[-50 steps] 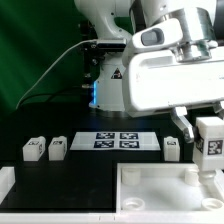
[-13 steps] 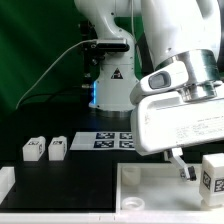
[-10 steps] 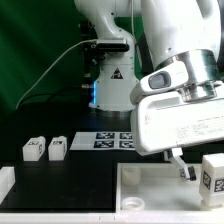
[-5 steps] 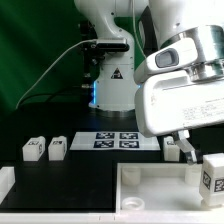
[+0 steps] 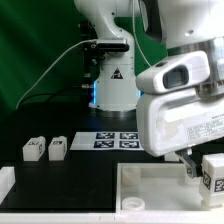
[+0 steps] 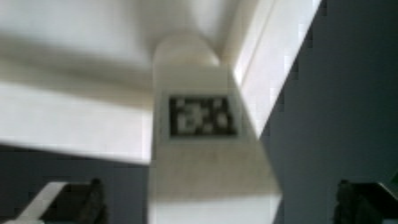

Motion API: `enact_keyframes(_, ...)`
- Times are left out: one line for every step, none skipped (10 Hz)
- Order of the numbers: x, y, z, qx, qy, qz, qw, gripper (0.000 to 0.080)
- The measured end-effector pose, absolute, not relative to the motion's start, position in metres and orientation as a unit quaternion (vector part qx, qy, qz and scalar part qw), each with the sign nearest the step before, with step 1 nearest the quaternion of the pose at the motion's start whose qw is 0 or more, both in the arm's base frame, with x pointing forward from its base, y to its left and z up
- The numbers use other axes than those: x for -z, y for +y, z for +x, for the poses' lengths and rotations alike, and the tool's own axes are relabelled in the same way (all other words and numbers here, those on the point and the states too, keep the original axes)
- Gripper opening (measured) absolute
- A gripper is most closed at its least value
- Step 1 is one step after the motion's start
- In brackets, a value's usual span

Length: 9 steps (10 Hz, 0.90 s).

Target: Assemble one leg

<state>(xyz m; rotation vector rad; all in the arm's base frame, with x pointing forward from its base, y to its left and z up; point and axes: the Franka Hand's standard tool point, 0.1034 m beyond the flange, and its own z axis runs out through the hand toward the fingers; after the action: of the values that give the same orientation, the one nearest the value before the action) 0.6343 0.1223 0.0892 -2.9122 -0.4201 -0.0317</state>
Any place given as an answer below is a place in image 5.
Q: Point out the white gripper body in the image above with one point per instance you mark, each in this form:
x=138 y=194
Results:
x=178 y=120

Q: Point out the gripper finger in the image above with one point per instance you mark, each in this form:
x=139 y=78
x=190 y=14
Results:
x=193 y=169

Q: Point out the white square tabletop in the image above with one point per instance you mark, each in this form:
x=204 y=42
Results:
x=151 y=187

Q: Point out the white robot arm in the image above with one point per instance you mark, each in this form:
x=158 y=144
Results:
x=154 y=30

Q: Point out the white sheet with markers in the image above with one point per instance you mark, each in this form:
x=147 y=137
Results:
x=106 y=141

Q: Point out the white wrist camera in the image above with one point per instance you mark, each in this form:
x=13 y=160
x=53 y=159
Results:
x=174 y=73

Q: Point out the black camera on base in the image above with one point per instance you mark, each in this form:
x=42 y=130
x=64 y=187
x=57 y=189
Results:
x=111 y=45

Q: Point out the black camera stand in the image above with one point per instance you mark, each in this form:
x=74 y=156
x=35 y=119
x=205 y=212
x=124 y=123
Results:
x=87 y=32

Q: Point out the white left obstacle bracket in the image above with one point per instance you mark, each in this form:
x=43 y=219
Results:
x=7 y=181

